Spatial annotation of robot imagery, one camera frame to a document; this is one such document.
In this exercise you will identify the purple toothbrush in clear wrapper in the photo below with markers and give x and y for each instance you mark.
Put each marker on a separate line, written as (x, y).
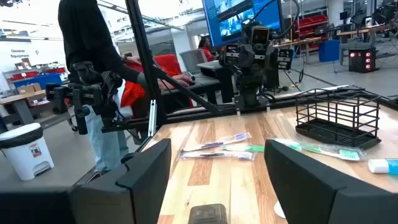
(217, 144)
(217, 155)

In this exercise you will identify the teal toothpaste tube white cap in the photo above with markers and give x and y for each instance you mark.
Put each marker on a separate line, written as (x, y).
(379, 166)

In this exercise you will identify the large wall monitor screen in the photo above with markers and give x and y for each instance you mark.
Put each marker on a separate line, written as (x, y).
(230, 21)

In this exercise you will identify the white trash bin black liner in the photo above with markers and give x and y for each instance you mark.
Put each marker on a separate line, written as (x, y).
(28, 155)

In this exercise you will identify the black computer tower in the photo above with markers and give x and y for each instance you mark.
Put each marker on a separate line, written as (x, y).
(360, 62)

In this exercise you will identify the person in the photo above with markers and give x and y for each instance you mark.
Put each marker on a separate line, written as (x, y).
(84, 31)
(206, 53)

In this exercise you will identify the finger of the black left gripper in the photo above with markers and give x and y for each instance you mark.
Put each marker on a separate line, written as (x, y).
(284, 59)
(230, 56)

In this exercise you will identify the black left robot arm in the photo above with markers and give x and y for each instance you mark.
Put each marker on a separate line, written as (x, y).
(250, 87)

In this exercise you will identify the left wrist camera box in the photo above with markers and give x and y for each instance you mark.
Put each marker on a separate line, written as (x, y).
(260, 35)

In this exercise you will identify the grey mesh office chair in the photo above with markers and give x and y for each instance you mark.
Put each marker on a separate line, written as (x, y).
(191, 60)

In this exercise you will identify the wooden workbench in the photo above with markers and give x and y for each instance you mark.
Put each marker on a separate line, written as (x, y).
(298, 42)
(360, 32)
(18, 98)

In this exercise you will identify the green toothbrush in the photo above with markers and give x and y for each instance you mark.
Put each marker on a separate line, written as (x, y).
(329, 151)
(248, 148)

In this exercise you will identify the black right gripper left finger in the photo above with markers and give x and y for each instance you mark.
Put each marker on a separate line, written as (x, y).
(140, 193)

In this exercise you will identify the black desk grey top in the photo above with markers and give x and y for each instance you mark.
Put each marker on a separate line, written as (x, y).
(217, 77)

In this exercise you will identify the long blue storage bin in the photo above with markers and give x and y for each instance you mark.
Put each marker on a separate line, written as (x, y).
(40, 80)

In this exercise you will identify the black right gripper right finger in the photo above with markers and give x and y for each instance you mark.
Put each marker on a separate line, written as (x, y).
(311, 193)

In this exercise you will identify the brown cardboard box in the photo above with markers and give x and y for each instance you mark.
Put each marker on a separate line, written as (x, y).
(28, 89)

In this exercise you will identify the clear grey plastic case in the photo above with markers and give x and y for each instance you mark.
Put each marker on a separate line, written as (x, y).
(207, 215)

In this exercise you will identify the red storage bin rack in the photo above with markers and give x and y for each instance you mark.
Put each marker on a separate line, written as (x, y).
(311, 23)

